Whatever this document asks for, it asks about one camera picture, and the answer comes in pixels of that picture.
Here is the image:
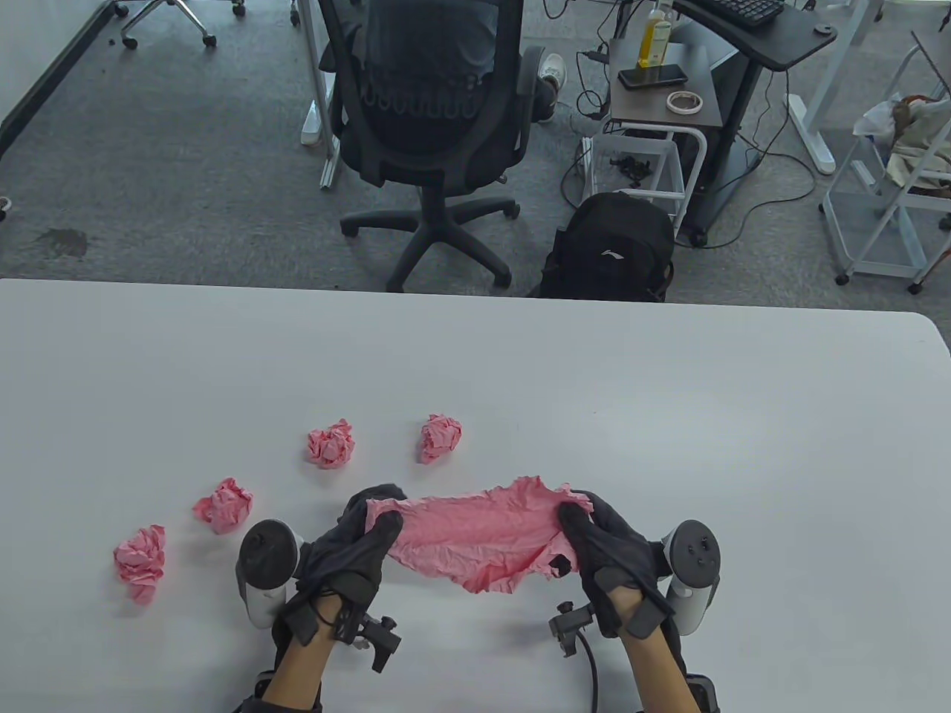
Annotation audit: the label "beige cloth bundle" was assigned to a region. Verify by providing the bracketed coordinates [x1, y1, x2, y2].
[853, 93, 951, 198]

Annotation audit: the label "white wheeled cart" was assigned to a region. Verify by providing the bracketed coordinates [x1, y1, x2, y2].
[821, 30, 951, 294]

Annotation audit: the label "black smartphone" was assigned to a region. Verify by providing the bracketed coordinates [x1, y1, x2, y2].
[618, 64, 689, 91]

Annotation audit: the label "black keyboard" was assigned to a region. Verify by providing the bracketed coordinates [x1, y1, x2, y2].
[698, 0, 787, 29]

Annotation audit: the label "person's right hand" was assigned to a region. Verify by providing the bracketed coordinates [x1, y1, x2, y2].
[557, 490, 675, 639]

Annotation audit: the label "person's left forearm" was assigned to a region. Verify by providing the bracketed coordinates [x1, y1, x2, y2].
[260, 594, 350, 713]

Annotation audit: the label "white desk leg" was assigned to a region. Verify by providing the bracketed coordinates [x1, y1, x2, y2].
[788, 0, 874, 175]
[296, 0, 344, 192]

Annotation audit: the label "black standing desk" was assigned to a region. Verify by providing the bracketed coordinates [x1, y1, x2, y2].
[672, 0, 839, 250]

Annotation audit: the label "black backpack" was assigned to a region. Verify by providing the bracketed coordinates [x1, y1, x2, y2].
[539, 192, 675, 302]

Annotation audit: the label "clear bottle yellow liquid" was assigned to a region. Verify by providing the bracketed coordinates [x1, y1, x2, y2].
[637, 0, 675, 69]

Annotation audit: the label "black mesh office chair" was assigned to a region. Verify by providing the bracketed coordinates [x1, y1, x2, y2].
[316, 0, 547, 292]

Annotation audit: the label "black wrist rig cable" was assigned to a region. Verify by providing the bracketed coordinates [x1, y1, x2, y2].
[576, 635, 601, 713]

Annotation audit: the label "black white tracking controller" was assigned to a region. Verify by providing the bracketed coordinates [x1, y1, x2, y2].
[236, 518, 305, 631]
[660, 520, 721, 636]

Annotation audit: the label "grey white side table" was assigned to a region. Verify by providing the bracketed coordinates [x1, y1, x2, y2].
[583, 37, 725, 238]

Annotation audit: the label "person's left hand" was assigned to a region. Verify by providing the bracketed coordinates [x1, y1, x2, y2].
[297, 484, 408, 611]

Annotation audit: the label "black wrist camera rig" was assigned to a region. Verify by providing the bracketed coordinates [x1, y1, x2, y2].
[548, 600, 721, 713]
[238, 594, 403, 713]

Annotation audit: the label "person's right forearm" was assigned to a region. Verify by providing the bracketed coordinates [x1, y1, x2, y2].
[617, 590, 703, 713]

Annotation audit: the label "black floor cable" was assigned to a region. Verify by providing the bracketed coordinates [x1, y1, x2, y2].
[695, 71, 818, 250]

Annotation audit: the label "silver chair base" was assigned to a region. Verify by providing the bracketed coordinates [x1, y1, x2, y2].
[111, 0, 247, 50]

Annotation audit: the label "pink paper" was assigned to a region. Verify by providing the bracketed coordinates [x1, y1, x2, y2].
[113, 524, 167, 605]
[419, 414, 464, 464]
[305, 419, 356, 469]
[192, 478, 254, 535]
[364, 475, 595, 595]

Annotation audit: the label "black clamp parts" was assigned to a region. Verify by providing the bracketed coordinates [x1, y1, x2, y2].
[609, 152, 655, 186]

